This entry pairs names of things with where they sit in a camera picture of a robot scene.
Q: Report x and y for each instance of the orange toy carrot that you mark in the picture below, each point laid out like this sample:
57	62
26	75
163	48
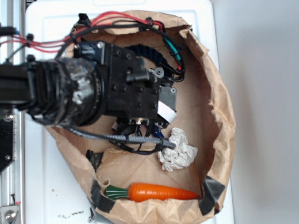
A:
140	192

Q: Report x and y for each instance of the white plastic bin lid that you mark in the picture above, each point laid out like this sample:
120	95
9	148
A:
52	194

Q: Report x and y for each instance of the crumpled white paper ball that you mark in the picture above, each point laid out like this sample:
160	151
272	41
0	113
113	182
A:
182	156

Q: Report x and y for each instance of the aluminium frame rail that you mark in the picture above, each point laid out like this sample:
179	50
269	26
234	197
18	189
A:
12	186

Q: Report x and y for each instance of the black metal bracket plate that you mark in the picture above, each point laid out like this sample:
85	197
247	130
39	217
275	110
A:
6	144

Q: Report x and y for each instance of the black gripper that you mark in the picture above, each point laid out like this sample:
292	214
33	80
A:
135	85

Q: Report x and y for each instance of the brown paper bag tray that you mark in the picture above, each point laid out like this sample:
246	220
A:
206	115

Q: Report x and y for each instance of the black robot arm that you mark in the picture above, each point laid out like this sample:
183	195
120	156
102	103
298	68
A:
60	92

